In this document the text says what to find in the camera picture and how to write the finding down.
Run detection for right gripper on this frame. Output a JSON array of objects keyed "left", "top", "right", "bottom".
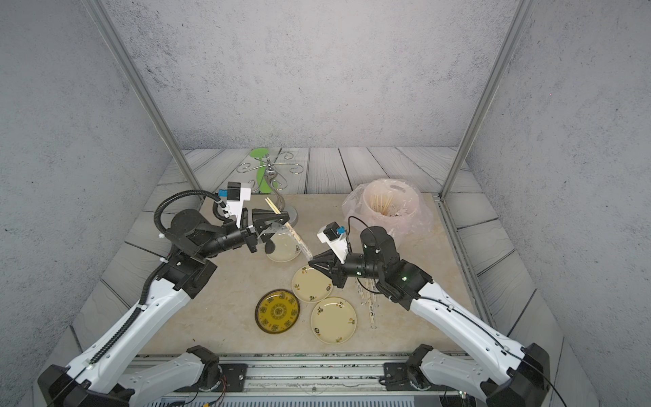
[{"left": 309, "top": 248, "right": 386, "bottom": 290}]

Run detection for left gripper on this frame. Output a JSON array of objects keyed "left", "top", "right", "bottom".
[{"left": 195, "top": 209, "right": 286, "bottom": 263}]

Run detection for clear plastic chopstick wrapper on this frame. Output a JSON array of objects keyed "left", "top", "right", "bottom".
[{"left": 268, "top": 223, "right": 314, "bottom": 263}]

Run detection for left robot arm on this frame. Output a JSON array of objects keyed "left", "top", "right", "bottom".
[{"left": 37, "top": 209, "right": 289, "bottom": 406}]

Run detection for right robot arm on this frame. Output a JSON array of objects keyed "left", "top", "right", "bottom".
[{"left": 309, "top": 222, "right": 552, "bottom": 406}]

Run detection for wrapped chopsticks on table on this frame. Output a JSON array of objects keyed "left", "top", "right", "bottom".
[
  {"left": 367, "top": 293, "right": 377, "bottom": 330},
  {"left": 356, "top": 283, "right": 368, "bottom": 306}
]

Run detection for cream plate with black spot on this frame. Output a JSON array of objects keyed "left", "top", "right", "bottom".
[{"left": 264, "top": 232, "right": 302, "bottom": 263}]

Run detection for cream floral plate middle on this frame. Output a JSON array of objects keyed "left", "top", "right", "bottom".
[{"left": 291, "top": 266, "right": 333, "bottom": 303}]

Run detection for cream floral plate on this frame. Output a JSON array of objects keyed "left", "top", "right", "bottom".
[
  {"left": 310, "top": 297, "right": 358, "bottom": 345},
  {"left": 291, "top": 266, "right": 333, "bottom": 303}
]

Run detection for silver metal hook stand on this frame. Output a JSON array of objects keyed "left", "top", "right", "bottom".
[{"left": 237, "top": 149, "right": 304, "bottom": 227}]

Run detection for cream floral plate front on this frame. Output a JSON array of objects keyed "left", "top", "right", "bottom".
[{"left": 310, "top": 297, "right": 358, "bottom": 345}]

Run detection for yellow patterned plate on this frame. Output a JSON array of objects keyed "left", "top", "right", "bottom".
[{"left": 254, "top": 289, "right": 300, "bottom": 334}]

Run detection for white bucket with pink bag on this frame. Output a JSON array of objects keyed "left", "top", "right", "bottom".
[{"left": 342, "top": 178, "right": 434, "bottom": 248}]

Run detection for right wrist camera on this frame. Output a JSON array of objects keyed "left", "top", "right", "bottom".
[{"left": 317, "top": 221, "right": 350, "bottom": 263}]

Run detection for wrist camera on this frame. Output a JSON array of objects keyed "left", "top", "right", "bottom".
[
  {"left": 317, "top": 221, "right": 350, "bottom": 263},
  {"left": 218, "top": 181, "right": 251, "bottom": 227}
]

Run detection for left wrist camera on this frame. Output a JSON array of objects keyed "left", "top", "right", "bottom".
[{"left": 218, "top": 181, "right": 251, "bottom": 227}]

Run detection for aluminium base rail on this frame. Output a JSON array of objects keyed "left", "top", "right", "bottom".
[{"left": 124, "top": 355, "right": 530, "bottom": 407}]

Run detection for left aluminium frame post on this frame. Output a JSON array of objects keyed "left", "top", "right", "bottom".
[{"left": 83, "top": 0, "right": 202, "bottom": 189}]

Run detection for aluminium frame post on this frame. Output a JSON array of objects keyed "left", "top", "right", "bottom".
[
  {"left": 83, "top": 0, "right": 202, "bottom": 189},
  {"left": 439, "top": 0, "right": 536, "bottom": 201}
]

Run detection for right aluminium frame post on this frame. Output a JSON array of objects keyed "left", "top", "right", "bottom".
[{"left": 439, "top": 0, "right": 536, "bottom": 201}]

